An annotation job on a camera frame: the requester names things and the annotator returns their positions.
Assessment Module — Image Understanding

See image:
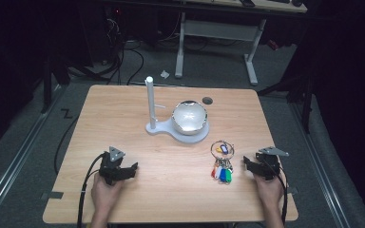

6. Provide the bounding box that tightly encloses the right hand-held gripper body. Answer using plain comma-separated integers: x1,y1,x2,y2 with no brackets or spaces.
255,145,290,181

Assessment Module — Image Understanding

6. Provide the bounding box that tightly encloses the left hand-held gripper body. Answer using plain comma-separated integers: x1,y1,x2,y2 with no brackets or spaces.
98,145,126,186

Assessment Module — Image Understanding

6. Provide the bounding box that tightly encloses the person's right hand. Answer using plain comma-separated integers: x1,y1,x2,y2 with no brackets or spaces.
253,172,285,212

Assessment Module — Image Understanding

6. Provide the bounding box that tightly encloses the person's left hand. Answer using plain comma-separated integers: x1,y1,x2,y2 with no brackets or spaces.
90,173,125,218

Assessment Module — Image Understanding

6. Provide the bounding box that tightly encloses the white stand with pole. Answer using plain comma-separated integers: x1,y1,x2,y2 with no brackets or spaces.
144,75,210,144

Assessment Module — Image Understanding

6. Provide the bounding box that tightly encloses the black metal stand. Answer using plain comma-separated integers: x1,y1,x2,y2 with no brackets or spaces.
40,51,71,114
256,70,316,134

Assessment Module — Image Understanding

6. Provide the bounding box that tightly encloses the silver metal bowl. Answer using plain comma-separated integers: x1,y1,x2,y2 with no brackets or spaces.
171,100,209,136

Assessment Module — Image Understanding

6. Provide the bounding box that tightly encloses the white-legged desk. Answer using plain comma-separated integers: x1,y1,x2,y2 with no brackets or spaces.
174,0,309,86

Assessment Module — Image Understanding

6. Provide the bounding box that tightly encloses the key ring with coloured tags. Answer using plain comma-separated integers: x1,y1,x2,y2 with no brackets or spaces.
210,140,236,185

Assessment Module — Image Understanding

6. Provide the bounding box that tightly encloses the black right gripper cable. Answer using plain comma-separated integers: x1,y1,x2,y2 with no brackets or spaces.
265,158,289,226

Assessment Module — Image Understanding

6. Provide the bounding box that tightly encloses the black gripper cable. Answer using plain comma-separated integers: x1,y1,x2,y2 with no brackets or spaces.
265,158,289,226
76,152,106,228

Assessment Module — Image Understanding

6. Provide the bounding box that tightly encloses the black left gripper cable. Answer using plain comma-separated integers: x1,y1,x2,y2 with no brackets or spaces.
76,152,106,228

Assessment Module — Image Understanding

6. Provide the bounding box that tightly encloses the thin black floor cable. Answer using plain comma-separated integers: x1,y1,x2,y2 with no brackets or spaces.
53,115,81,176

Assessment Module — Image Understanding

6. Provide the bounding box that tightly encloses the metal floor rail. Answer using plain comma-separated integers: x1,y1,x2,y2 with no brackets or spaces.
288,100,352,228
0,85,65,228

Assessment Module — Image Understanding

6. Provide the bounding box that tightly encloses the bundle of black floor cables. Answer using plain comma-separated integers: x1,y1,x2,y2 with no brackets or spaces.
105,17,145,86

